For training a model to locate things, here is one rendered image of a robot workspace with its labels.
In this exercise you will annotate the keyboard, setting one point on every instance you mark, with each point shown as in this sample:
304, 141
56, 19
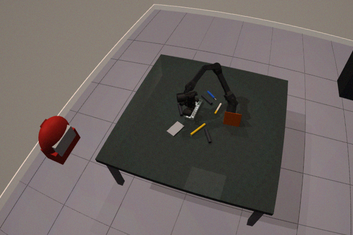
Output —
194, 113

